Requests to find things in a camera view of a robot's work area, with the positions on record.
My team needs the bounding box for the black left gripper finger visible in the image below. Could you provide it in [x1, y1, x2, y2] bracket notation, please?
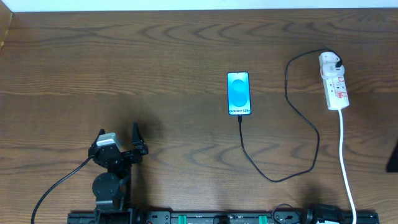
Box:
[131, 122, 149, 156]
[88, 129, 105, 157]

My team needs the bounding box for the blue Galaxy smartphone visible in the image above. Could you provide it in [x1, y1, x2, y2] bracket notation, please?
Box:
[227, 72, 251, 116]

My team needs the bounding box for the black charging cable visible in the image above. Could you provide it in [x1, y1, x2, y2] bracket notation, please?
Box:
[238, 48, 344, 184]

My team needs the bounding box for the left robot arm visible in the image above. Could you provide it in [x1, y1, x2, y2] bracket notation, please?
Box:
[88, 123, 149, 223]

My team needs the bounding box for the white charger adapter plug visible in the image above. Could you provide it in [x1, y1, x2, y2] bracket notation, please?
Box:
[318, 52, 345, 80]

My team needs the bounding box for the cardboard panel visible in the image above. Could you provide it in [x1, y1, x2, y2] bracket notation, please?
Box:
[0, 1, 14, 49]

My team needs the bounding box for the white power strip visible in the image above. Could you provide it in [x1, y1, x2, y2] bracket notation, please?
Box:
[320, 65, 349, 111]

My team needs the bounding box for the white power strip cord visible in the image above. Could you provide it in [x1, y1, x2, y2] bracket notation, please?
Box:
[338, 108, 358, 224]

